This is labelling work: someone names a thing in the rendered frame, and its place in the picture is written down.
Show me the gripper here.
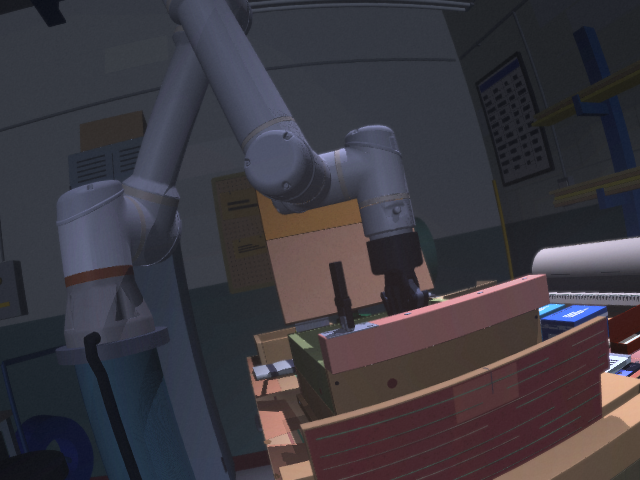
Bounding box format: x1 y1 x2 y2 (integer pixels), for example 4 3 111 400
365 230 431 315

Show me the tan pine crate body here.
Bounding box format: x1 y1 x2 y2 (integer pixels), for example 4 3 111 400
325 308 545 417

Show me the large tan cardboard box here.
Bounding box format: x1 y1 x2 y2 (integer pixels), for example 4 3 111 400
255 189 435 325

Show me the yellow rod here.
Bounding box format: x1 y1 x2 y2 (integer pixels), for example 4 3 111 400
491 178 515 281

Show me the dark green panel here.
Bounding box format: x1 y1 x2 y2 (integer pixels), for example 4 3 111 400
288 331 337 420

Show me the red striped wooden panel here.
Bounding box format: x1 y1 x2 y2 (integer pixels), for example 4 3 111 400
299 314 612 480

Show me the small open tan box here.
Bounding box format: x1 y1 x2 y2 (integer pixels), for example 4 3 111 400
253 326 297 372

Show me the grey striped block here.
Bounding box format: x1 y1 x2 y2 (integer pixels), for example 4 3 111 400
251 359 297 380

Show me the blue box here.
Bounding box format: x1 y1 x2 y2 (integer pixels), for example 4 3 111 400
539 302 610 342

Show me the white paper roll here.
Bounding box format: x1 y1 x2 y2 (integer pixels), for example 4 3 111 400
530 236 640 277

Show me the blue lumber rack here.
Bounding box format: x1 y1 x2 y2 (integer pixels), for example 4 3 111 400
531 25 640 236

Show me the grey louvred cabinet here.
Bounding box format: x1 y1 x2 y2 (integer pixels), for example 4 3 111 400
67 138 147 190

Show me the brown cardboard box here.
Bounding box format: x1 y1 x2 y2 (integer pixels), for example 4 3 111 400
79 110 148 152

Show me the black round object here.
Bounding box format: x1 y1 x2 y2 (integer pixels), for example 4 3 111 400
0 449 69 480

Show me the perforated metal rail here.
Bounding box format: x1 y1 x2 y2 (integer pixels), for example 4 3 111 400
546 290 640 307

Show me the blue framed wall chart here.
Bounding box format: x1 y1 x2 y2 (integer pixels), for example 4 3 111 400
474 51 556 188

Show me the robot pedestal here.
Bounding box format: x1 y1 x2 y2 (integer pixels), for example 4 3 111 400
54 327 236 480

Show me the black cable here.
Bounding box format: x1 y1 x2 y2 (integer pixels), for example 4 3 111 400
82 331 142 480

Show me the blue coiled hose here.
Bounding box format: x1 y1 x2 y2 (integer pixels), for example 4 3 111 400
18 413 95 480

